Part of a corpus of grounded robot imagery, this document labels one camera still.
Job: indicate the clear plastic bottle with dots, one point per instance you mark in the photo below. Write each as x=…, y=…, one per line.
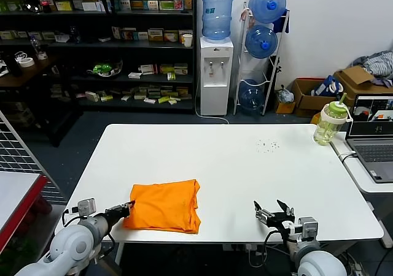
x=38, y=50

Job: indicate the grey laptop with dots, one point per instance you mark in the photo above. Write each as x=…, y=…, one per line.
x=374, y=153

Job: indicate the white side table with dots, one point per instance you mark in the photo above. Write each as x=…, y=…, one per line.
x=357, y=173

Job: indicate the white flat box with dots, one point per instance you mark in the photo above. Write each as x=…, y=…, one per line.
x=90, y=6

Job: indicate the grey plastic bag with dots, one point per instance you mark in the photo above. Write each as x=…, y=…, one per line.
x=284, y=95

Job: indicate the blue white package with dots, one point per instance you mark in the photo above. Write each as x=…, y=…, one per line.
x=323, y=87

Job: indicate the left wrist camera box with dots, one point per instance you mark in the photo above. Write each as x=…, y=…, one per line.
x=86, y=207

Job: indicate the scattered dark crumbs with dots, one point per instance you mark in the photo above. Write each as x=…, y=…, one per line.
x=267, y=144

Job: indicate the green lid drink bottle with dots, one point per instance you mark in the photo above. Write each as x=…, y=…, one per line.
x=327, y=125

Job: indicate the black shelving unit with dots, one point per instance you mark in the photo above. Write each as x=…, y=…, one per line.
x=92, y=52

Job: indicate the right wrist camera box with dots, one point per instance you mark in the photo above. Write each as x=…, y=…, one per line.
x=308, y=227

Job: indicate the red white medicine box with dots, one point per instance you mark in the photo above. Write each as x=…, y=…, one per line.
x=148, y=69

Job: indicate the white carton with green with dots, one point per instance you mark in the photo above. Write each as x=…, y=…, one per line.
x=91, y=96

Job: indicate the cardboard box with flaps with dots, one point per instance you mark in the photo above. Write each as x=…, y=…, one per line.
x=356, y=76

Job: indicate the yellow orange medicine box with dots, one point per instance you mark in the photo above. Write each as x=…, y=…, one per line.
x=155, y=34

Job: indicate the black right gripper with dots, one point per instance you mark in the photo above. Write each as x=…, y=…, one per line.
x=281, y=220

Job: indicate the green medicine box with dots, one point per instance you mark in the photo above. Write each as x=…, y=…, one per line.
x=166, y=5

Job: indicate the pile of striped clothes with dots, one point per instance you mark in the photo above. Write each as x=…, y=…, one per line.
x=380, y=62

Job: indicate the white water dispenser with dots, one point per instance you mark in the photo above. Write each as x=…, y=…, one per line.
x=215, y=98

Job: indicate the white metal jug rack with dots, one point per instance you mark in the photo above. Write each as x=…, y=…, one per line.
x=270, y=82

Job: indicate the green white bowl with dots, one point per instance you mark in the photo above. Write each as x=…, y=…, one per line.
x=105, y=69

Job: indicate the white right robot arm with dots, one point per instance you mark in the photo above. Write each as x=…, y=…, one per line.
x=322, y=263

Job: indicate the shiny dark round bowl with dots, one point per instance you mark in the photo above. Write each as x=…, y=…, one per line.
x=32, y=5

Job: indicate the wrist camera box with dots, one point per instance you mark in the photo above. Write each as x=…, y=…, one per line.
x=86, y=207
x=308, y=227

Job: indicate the white tape roll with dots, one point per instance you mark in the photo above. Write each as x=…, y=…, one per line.
x=21, y=63

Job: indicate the white paper cup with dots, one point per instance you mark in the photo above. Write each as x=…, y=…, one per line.
x=187, y=40

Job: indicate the brown wooden desk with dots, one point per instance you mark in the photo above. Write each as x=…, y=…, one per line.
x=30, y=70

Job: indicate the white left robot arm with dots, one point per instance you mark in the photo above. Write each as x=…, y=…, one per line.
x=73, y=245

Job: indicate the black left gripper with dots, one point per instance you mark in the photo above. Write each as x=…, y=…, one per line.
x=118, y=212

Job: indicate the small brown cardboard box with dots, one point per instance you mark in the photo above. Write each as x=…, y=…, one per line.
x=284, y=108

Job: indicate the blue water jug with label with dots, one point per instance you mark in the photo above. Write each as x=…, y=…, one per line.
x=217, y=15

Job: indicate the cola bottle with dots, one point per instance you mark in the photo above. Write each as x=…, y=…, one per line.
x=46, y=4

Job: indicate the orange t-shirt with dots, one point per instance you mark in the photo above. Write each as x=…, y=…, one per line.
x=165, y=205

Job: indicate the pink colourful box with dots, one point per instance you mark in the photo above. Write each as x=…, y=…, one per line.
x=178, y=1

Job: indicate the black flask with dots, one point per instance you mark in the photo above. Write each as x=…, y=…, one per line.
x=12, y=66

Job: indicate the red frame white cart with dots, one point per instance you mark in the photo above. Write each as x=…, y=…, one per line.
x=15, y=190

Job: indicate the open cardboard box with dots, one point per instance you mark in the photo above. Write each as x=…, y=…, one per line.
x=304, y=102

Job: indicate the yellow paper bag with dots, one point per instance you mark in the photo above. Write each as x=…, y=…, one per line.
x=317, y=118

